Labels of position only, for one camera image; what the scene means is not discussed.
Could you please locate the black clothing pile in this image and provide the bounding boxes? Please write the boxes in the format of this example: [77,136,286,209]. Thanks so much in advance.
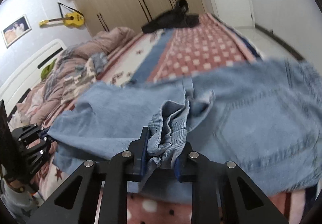
[141,0,200,33]

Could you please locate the striped dotted bed blanket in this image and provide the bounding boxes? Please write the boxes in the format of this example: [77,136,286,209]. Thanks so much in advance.
[33,14,320,223]

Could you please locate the green cloth by headboard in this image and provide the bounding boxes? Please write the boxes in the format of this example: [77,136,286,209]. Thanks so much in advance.
[40,59,57,81]

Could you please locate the white bed headboard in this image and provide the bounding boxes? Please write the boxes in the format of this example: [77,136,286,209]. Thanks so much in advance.
[1,39,67,119]

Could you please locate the grey star sleeve forearm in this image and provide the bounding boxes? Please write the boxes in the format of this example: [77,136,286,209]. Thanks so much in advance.
[1,178,44,223]

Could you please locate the dark floor baseboard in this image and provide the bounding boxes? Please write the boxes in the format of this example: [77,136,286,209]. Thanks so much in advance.
[254,23,305,61]

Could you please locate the yellow toy guitar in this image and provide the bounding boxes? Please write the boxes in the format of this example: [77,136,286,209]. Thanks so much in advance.
[39,12,85,28]

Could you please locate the light blue denim pants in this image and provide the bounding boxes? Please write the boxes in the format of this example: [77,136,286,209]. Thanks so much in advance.
[49,60,321,203]

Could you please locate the framed wall photo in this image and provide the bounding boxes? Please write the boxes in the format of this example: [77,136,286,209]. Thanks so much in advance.
[1,15,32,48]

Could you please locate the pink grey quilt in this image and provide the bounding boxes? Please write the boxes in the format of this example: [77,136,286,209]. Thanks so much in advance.
[17,27,135,125]

